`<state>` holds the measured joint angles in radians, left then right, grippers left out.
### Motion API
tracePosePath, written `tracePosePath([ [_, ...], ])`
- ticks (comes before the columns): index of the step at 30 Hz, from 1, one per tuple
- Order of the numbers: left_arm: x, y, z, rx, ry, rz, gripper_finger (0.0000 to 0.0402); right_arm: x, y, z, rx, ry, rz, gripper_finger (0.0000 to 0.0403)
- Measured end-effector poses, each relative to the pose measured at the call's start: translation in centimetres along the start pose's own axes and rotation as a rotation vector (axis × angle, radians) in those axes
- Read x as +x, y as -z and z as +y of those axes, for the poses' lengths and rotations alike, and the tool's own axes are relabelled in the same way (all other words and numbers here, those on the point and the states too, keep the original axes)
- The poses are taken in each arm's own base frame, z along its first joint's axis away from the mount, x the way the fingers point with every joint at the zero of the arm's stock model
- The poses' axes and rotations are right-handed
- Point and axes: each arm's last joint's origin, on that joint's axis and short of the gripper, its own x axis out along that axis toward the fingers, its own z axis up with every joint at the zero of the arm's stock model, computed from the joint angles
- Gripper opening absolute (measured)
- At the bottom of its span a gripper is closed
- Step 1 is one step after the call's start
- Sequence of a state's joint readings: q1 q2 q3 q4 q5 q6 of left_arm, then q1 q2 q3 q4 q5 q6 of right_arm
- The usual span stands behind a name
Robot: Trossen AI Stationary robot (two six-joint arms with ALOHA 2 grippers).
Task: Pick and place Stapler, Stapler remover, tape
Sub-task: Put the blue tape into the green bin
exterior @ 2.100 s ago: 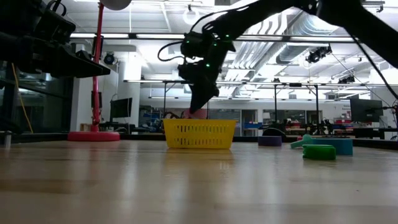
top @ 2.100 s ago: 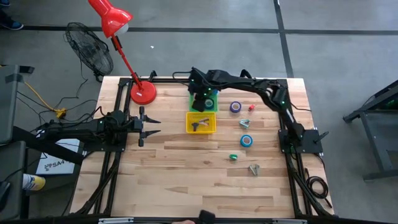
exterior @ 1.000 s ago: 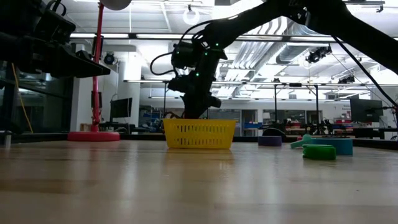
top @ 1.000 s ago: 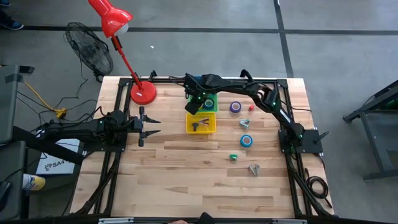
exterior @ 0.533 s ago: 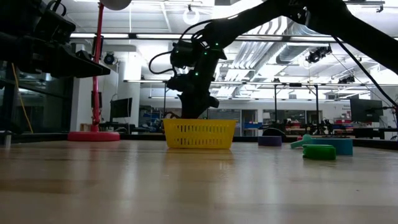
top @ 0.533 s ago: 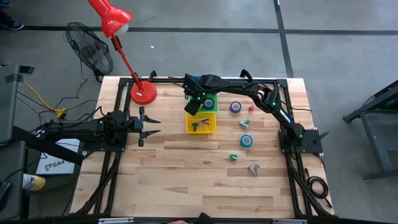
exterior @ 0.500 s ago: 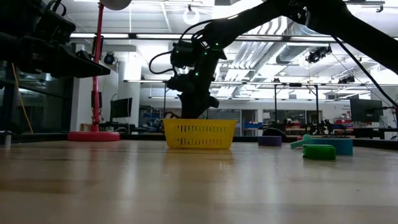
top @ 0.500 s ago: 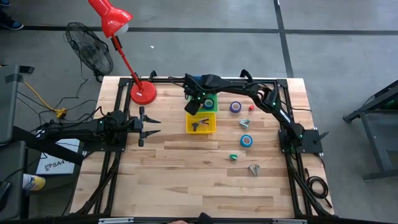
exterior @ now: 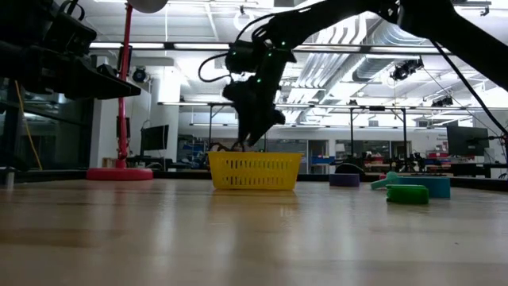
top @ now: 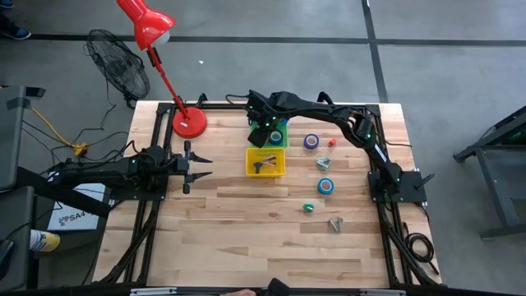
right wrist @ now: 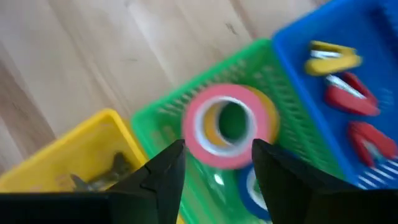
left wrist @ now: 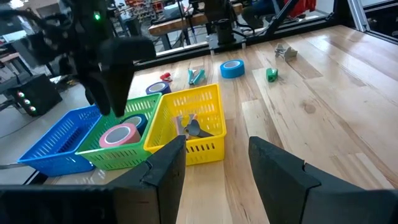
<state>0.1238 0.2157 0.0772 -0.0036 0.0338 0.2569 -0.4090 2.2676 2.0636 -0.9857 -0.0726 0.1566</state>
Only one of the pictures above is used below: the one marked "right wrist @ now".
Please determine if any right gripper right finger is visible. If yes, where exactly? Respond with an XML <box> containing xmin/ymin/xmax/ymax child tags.
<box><xmin>251</xmin><ymin>139</ymin><xmax>398</xmax><ymax>224</ymax></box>

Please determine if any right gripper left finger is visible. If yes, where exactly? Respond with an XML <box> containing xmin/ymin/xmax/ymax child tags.
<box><xmin>108</xmin><ymin>139</ymin><xmax>187</xmax><ymax>224</ymax></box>

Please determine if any dark blue tape roll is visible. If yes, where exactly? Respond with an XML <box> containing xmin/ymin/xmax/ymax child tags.
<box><xmin>238</xmin><ymin>164</ymin><xmax>271</xmax><ymax>222</ymax></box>

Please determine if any pink tape roll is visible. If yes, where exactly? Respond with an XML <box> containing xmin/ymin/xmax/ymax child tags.
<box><xmin>182</xmin><ymin>83</ymin><xmax>271</xmax><ymax>170</ymax></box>

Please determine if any yellow tape roll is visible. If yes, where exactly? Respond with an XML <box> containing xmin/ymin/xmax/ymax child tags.
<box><xmin>203</xmin><ymin>85</ymin><xmax>280</xmax><ymax>147</ymax></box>

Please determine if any yellow mini stapler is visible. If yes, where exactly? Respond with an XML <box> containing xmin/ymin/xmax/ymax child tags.
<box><xmin>304</xmin><ymin>40</ymin><xmax>363</xmax><ymax>77</ymax></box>

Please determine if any green plastic basket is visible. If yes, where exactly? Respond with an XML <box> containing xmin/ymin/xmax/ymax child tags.
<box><xmin>130</xmin><ymin>37</ymin><xmax>346</xmax><ymax>224</ymax></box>

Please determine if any blue plastic basket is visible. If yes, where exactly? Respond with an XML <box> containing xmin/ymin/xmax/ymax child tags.
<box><xmin>272</xmin><ymin>0</ymin><xmax>398</xmax><ymax>190</ymax></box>

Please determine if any yellow plastic basket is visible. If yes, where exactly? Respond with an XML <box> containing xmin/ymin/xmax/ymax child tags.
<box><xmin>0</xmin><ymin>108</ymin><xmax>184</xmax><ymax>224</ymax></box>

